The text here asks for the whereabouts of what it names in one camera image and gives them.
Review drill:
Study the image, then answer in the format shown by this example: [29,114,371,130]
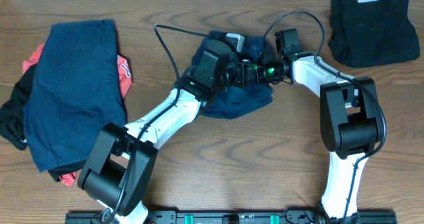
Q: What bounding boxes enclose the navy blue shorts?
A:
[201,36,276,119]

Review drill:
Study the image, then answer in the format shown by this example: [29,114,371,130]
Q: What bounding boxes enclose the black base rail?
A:
[64,209,398,224]

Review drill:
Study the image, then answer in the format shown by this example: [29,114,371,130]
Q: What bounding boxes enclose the black folded garment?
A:
[329,0,420,68]

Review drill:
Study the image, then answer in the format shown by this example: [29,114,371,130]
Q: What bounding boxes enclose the red printed garment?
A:
[23,43,133,187]

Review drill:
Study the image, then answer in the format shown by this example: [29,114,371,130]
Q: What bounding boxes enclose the black garment under pile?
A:
[1,64,85,187]

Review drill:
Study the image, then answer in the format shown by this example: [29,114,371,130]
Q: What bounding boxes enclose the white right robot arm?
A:
[263,28,387,223]

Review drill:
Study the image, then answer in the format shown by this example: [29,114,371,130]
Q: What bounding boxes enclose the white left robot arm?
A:
[78,34,263,223]

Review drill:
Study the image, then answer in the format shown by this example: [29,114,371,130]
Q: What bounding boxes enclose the navy blue folded garment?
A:
[23,20,127,172]

